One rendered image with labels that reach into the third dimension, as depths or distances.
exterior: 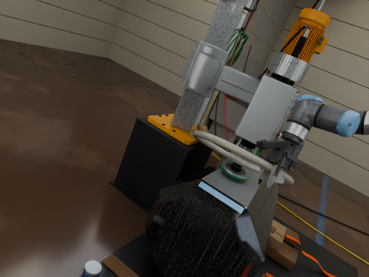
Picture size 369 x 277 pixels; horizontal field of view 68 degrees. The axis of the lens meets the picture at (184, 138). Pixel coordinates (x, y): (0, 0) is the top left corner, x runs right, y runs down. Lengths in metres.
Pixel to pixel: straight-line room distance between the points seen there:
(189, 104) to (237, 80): 0.47
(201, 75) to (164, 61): 5.81
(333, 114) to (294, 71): 0.72
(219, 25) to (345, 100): 4.81
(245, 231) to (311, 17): 1.64
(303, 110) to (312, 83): 5.76
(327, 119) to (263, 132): 0.79
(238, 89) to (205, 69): 0.33
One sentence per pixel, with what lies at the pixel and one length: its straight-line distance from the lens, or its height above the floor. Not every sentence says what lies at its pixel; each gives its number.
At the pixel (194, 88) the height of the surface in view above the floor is 1.19.
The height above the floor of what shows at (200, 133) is 1.22.
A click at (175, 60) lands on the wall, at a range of 7.94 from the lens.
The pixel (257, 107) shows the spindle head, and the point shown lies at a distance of 1.79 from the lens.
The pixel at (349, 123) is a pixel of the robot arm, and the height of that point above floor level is 1.50.
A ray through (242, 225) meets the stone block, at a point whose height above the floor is 0.71.
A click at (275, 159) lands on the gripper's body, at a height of 1.28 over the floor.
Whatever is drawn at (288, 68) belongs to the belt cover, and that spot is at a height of 1.60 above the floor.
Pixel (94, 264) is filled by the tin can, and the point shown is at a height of 0.15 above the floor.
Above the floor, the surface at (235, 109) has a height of 0.77.
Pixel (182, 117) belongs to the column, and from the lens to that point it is 2.51.
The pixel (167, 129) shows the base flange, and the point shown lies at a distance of 2.42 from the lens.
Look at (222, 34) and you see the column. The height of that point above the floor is 1.67.
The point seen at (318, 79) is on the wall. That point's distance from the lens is 6.86.
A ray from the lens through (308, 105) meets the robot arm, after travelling 1.11.
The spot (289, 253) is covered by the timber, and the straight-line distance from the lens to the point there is 3.02.
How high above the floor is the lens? 1.55
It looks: 19 degrees down
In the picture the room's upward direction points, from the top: 23 degrees clockwise
